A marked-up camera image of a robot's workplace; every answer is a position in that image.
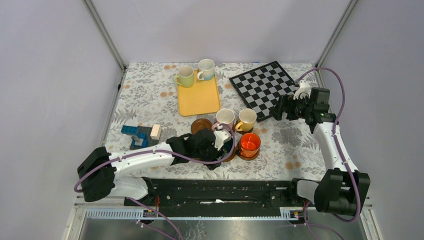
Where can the dark green mug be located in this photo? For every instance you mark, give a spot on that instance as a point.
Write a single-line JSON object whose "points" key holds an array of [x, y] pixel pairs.
{"points": [[227, 149]]}

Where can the yellow plastic tray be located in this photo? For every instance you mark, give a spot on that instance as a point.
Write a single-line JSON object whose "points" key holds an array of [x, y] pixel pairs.
{"points": [[202, 98]]}

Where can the aluminium frame rail left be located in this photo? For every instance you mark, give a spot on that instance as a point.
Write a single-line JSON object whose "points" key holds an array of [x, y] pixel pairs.
{"points": [[101, 27]]}

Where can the grey building block baseplate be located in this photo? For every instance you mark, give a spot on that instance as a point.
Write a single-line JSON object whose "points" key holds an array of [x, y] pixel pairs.
{"points": [[147, 142]]}

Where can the pink mug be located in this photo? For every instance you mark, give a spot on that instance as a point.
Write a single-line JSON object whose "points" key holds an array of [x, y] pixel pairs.
{"points": [[185, 77], [224, 116]]}

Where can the brown coaster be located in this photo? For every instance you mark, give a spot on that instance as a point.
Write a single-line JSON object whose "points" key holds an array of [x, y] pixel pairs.
{"points": [[199, 124], [248, 158], [229, 155]]}

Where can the dark walnut wooden coaster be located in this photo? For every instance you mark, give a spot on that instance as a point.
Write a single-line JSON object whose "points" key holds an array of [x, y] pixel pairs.
{"points": [[245, 132]]}

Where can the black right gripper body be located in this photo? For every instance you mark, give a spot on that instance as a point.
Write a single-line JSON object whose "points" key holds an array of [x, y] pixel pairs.
{"points": [[297, 109]]}

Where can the black and white chessboard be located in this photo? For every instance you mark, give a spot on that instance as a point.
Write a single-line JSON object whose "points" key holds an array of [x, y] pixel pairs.
{"points": [[261, 87]]}

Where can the cream yellow mug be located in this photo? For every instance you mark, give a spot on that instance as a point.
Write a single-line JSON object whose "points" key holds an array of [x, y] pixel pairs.
{"points": [[246, 120]]}

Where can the blue building block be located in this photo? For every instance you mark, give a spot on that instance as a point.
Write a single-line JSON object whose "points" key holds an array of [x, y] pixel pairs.
{"points": [[139, 139]]}

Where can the floral patterned tablecloth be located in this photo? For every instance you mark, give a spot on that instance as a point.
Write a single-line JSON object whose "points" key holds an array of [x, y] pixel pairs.
{"points": [[148, 96]]}

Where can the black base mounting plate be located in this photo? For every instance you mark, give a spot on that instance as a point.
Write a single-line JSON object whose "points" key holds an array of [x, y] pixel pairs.
{"points": [[222, 198]]}

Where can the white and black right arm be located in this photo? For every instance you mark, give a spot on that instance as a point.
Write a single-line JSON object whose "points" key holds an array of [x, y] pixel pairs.
{"points": [[343, 189]]}

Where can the pink mug front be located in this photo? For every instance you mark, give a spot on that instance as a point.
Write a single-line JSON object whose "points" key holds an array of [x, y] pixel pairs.
{"points": [[224, 116]]}

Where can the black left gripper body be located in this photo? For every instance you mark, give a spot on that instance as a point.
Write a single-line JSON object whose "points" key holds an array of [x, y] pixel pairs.
{"points": [[210, 154]]}

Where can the aluminium frame rail right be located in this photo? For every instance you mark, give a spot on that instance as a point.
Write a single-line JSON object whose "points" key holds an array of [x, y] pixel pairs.
{"points": [[335, 34]]}

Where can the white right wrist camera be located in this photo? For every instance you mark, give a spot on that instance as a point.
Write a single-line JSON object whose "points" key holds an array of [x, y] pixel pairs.
{"points": [[303, 90]]}

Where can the beige building block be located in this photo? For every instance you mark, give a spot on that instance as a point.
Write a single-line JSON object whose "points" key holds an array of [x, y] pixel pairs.
{"points": [[155, 133]]}

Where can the white mug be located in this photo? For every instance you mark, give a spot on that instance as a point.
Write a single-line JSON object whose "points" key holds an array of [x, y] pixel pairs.
{"points": [[206, 69]]}

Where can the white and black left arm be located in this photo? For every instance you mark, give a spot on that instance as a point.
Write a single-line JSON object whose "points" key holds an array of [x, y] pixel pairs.
{"points": [[106, 174]]}

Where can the aluminium frame rail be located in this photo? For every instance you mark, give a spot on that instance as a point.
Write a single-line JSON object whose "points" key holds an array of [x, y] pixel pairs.
{"points": [[335, 34], [101, 27]]}

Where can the orange cup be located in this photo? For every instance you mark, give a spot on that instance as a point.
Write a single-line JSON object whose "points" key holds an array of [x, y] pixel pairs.
{"points": [[249, 144]]}

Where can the pink mug back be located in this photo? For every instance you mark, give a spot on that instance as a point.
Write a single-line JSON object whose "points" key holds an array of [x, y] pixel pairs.
{"points": [[185, 77]]}

